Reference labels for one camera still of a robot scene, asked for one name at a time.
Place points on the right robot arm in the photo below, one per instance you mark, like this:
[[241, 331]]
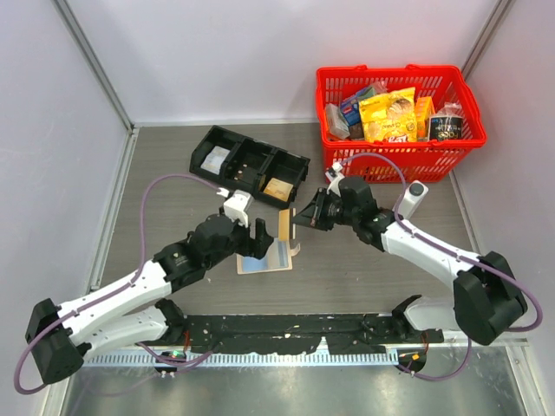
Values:
[[484, 302]]

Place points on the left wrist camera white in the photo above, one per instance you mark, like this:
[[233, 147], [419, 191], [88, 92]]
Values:
[[236, 205]]

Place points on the yellow chips bag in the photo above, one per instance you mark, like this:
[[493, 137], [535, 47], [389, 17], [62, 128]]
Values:
[[389, 117]]

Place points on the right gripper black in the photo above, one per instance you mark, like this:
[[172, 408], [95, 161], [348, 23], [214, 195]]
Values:
[[313, 215]]

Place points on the beige leather card holder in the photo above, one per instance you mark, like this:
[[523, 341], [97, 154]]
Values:
[[277, 258]]

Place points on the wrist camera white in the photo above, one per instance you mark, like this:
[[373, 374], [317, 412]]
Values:
[[236, 205], [334, 175]]

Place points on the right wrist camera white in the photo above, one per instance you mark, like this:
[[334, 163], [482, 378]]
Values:
[[334, 175]]

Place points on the orange snack box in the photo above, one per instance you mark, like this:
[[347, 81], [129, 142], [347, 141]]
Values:
[[424, 110]]

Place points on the green sponge pack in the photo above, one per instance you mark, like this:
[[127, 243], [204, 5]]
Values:
[[366, 93]]

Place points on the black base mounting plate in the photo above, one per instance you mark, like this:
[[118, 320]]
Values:
[[300, 334]]

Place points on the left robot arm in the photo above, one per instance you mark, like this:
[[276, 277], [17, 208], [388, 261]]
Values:
[[136, 307]]

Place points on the red plastic shopping basket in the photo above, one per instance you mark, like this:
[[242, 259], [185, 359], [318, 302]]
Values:
[[381, 162]]

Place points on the black round can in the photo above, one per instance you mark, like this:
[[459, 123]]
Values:
[[445, 127]]

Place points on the grey wrapped package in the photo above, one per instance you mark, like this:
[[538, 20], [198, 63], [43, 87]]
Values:
[[336, 123]]

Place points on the brown chocolate box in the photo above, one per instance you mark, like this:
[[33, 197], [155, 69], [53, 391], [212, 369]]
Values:
[[356, 132]]

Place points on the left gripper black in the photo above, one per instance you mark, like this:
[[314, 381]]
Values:
[[254, 247]]

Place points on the black three-compartment tray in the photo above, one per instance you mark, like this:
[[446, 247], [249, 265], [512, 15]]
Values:
[[250, 165]]

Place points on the white cards in tray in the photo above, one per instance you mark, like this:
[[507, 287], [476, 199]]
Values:
[[215, 159]]

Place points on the blue snack box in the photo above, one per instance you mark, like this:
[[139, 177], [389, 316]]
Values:
[[349, 109]]

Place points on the gold card in tray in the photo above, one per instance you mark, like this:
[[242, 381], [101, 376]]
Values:
[[279, 189]]

